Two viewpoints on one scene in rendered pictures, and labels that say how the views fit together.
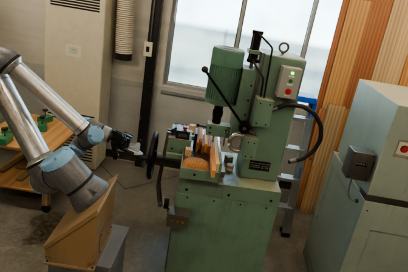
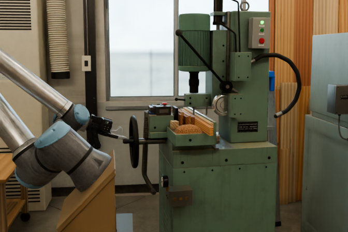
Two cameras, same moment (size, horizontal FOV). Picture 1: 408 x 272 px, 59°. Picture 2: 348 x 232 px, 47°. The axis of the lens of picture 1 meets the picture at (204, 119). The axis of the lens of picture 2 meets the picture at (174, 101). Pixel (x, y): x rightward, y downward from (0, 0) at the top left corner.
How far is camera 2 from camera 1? 63 cm
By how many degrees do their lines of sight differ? 15
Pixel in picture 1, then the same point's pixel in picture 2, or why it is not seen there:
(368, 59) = (305, 35)
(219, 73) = (191, 38)
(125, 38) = (61, 54)
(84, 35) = (16, 57)
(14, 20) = not seen: outside the picture
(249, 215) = (251, 179)
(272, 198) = (270, 155)
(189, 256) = not seen: outside the picture
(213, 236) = (218, 213)
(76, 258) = not seen: outside the picture
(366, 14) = not seen: outside the picture
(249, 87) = (222, 47)
